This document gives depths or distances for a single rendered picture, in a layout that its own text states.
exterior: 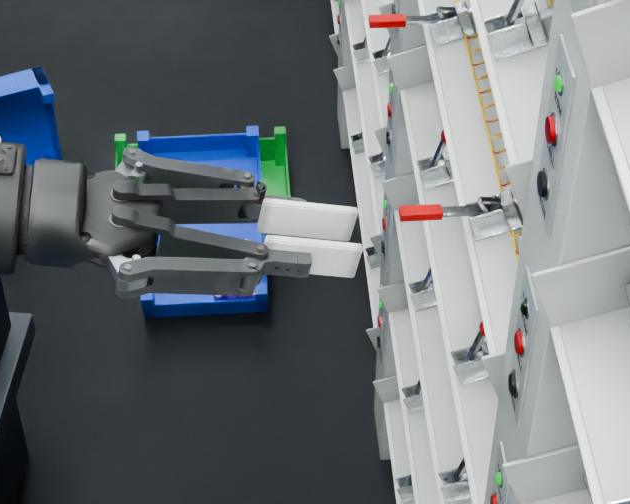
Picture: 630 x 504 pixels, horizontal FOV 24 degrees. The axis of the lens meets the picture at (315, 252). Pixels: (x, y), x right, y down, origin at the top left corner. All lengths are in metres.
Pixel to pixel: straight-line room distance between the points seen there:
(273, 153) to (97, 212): 1.60
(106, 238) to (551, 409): 0.32
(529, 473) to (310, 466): 1.16
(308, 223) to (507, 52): 0.19
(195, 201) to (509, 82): 0.24
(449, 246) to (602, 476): 0.67
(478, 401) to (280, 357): 0.99
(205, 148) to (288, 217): 1.42
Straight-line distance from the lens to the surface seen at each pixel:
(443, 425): 1.56
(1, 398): 1.93
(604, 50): 0.77
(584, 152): 0.81
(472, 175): 1.27
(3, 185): 0.99
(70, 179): 1.01
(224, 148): 2.48
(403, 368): 1.86
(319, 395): 2.25
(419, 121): 1.62
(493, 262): 1.20
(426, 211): 1.20
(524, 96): 1.06
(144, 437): 2.21
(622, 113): 0.76
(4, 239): 1.00
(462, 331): 1.40
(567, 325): 0.91
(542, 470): 1.02
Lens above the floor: 1.74
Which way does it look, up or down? 45 degrees down
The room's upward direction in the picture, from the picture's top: straight up
